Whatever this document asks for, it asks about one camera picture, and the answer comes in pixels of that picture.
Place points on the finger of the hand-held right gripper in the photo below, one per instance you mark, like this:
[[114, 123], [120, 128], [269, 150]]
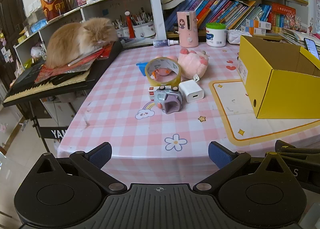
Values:
[[297, 147]]

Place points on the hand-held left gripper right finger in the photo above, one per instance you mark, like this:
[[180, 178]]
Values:
[[220, 155]]

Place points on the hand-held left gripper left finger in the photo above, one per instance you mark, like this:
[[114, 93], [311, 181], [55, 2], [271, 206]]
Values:
[[101, 155]]

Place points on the yellow cardboard box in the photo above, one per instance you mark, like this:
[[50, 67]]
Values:
[[287, 94]]

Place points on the white charger block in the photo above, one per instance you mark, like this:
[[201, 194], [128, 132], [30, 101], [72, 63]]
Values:
[[191, 91]]

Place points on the small red white box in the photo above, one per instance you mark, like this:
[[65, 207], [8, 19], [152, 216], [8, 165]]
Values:
[[151, 96], [152, 89]]

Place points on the yellow tape roll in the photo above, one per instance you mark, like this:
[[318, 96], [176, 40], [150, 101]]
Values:
[[162, 82]]

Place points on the pink plush toy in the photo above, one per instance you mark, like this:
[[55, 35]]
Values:
[[192, 65]]

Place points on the small blue plastic piece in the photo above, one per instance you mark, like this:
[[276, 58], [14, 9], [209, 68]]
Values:
[[142, 66]]

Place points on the small pink eared toy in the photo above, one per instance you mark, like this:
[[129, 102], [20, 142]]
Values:
[[163, 72]]

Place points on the pink checkered tablecloth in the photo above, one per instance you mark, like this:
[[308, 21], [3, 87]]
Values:
[[120, 124]]

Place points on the black keyboard stand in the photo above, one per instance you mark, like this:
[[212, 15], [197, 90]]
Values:
[[50, 132]]

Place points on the black electric keyboard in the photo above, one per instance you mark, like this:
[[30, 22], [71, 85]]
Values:
[[105, 64]]

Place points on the red paper stack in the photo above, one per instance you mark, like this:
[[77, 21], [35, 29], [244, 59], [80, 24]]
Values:
[[60, 71]]

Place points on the black smartphone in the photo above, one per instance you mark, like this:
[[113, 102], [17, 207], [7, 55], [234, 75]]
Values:
[[312, 47]]

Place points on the stack of papers and booklets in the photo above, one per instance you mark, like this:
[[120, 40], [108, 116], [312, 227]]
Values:
[[292, 35]]

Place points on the orange fluffy cat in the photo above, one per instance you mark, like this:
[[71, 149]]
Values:
[[75, 41]]

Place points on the white jar green lid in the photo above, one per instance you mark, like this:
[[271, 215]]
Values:
[[215, 37]]

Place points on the white quilted bag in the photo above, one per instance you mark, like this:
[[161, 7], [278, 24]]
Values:
[[233, 37]]

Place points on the crumpled plastic bag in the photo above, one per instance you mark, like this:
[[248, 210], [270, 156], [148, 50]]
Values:
[[37, 51]]

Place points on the orange blue white carton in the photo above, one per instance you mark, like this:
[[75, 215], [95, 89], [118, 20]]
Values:
[[255, 30], [258, 23]]

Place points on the pink cylinder humidifier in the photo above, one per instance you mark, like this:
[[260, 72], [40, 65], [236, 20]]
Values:
[[187, 34]]

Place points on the white brush cup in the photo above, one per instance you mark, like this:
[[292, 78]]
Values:
[[148, 30], [122, 31], [137, 31]]

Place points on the small spray bottle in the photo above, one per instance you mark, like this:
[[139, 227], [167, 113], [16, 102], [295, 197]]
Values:
[[162, 43]]

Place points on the red boxed book set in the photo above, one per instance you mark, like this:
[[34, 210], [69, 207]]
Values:
[[282, 10]]

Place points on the blue wet wipes pack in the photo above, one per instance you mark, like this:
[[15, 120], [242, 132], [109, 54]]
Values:
[[38, 26]]

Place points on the row of colourful books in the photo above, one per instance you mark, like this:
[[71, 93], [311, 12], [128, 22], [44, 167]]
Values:
[[212, 9]]

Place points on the white shelf unit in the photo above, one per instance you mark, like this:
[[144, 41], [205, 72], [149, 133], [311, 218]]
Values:
[[105, 6]]

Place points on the wooden bookshelf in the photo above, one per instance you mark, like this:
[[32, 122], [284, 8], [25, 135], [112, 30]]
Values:
[[155, 6]]

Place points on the fortune god figure box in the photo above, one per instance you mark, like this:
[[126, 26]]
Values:
[[53, 4]]

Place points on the white wall switch panel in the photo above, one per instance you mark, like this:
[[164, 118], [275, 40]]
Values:
[[33, 6]]

